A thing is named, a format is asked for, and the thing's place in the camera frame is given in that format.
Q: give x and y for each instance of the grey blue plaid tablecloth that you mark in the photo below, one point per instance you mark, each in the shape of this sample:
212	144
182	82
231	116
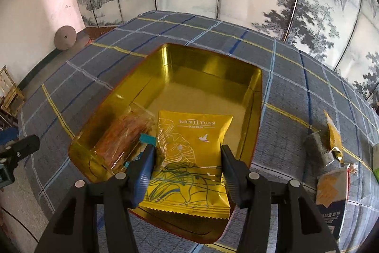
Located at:
299	93

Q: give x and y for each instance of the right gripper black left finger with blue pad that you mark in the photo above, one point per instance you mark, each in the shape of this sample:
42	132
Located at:
73	227

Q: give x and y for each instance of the blue orange snack box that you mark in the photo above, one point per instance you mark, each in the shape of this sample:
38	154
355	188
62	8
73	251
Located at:
332	196

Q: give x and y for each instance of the round grey disc on floor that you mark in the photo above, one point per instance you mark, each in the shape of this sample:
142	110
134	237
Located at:
65	38

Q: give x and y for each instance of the yellow Wanjiyuan snack packet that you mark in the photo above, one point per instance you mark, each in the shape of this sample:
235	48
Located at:
187	178

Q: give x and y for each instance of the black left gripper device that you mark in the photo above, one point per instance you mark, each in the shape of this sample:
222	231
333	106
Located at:
13	154

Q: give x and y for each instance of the wooden frame furniture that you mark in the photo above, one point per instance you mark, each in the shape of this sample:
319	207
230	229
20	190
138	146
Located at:
12	98

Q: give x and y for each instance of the gold toffee tin, red sides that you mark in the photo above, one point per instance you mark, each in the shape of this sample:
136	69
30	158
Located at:
182	79

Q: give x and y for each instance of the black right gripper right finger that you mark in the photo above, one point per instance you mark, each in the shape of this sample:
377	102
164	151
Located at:
301	227

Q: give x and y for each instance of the clear packet of orange snacks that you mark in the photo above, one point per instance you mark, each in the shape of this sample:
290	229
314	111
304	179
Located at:
122	138

